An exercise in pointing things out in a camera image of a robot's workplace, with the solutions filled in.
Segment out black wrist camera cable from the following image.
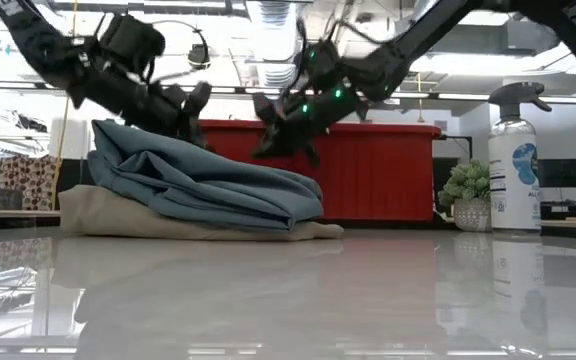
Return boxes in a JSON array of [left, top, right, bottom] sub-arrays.
[[150, 19, 212, 69]]

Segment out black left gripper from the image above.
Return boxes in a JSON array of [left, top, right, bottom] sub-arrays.
[[66, 47, 215, 153]]

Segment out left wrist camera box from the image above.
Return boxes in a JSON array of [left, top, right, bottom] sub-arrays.
[[98, 13, 167, 74]]

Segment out white spray bottle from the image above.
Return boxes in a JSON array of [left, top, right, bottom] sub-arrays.
[[487, 81, 554, 231]]

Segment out red plastic laundry bin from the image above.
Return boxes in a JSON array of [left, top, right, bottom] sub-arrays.
[[198, 118, 443, 223]]

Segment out yellow cable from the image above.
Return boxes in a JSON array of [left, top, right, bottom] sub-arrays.
[[51, 0, 80, 211]]

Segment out silver ventilation duct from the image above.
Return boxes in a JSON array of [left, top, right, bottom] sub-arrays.
[[247, 0, 302, 89]]

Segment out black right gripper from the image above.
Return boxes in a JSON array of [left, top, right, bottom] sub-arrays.
[[251, 82, 369, 169]]

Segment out white pillar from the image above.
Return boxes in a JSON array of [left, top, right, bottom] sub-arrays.
[[49, 115, 94, 160]]

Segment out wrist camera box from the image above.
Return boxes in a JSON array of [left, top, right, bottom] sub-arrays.
[[301, 39, 343, 94], [98, 13, 167, 74]]

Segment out grey-teal trousers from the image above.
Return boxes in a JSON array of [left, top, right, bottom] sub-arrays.
[[86, 118, 326, 233]]

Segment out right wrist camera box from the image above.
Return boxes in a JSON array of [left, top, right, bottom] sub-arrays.
[[301, 39, 343, 94]]

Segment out small potted succulent plant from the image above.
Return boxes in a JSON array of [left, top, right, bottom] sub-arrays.
[[437, 159, 493, 233]]

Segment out patterned fabric bag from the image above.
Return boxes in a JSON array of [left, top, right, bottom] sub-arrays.
[[0, 154, 62, 211]]

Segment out black monitor on arm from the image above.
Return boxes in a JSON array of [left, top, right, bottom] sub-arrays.
[[539, 158, 576, 220]]

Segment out black ceiling dome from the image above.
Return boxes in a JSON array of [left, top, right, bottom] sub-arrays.
[[187, 43, 213, 70]]

